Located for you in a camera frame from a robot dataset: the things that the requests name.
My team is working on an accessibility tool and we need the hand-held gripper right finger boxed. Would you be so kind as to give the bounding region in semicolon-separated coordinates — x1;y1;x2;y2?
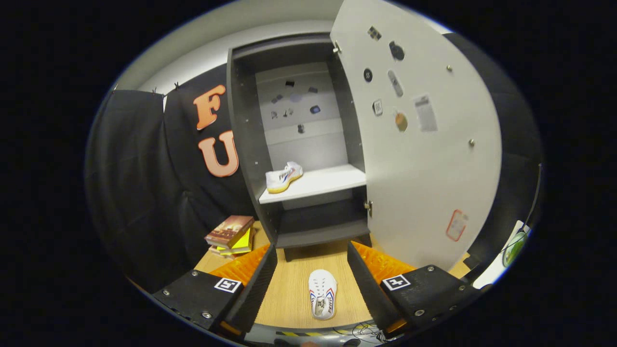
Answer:
347;241;492;338

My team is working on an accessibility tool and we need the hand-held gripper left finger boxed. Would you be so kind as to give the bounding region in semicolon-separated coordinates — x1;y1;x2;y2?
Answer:
152;242;279;338

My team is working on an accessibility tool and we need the white canvas shoe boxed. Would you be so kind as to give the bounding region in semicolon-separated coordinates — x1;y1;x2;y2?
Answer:
265;161;304;194
308;269;338;320

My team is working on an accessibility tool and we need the dark grey shoe cabinet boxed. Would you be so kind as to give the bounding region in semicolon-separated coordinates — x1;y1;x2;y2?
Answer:
227;33;374;263

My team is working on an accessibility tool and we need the white cabinet shelf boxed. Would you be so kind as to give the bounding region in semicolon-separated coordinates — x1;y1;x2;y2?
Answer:
258;164;367;205

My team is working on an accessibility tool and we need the yellow cover book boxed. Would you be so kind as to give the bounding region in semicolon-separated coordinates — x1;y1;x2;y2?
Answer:
216;227;255;256

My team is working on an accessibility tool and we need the brown cover book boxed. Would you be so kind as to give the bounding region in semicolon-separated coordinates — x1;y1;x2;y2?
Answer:
205;215;255;249

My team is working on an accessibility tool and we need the white sheet with green circle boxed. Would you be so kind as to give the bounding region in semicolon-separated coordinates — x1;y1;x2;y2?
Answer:
475;220;531;290

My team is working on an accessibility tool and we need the black backdrop cloth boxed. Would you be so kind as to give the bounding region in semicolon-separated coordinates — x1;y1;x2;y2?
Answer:
84;34;543;290

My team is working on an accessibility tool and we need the tangled black cable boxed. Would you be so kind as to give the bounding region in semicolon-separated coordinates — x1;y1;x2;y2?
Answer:
333;322;387;344

